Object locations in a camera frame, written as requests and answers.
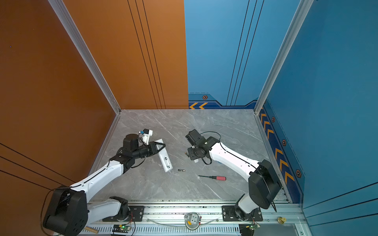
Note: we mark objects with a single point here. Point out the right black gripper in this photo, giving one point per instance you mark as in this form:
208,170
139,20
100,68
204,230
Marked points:
190,151

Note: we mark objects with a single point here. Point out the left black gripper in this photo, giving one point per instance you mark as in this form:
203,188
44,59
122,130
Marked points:
153,148

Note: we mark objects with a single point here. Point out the white remote control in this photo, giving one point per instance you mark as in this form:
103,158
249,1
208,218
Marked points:
165,160

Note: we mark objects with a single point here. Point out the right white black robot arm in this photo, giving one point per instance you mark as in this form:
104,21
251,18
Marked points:
263,181

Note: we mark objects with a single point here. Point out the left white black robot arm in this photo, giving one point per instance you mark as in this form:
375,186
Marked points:
70,210

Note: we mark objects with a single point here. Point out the round grey power socket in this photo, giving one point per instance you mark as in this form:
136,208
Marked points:
192,221

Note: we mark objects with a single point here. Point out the right small circuit board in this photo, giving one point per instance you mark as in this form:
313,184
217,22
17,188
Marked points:
252,227

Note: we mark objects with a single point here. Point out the green circuit board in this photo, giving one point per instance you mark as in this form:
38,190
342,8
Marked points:
121,229

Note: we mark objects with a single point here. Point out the wooden mallet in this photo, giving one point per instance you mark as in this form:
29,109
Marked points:
91,230

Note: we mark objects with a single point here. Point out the brass knob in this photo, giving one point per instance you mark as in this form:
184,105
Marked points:
281,220

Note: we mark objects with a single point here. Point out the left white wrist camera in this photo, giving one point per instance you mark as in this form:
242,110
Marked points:
144,136

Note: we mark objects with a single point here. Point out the red handled screwdriver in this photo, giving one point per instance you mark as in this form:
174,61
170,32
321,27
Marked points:
219,178

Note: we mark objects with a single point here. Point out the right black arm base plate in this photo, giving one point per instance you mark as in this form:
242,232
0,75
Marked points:
232,213

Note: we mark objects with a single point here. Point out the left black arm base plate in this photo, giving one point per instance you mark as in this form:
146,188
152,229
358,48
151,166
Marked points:
134,213

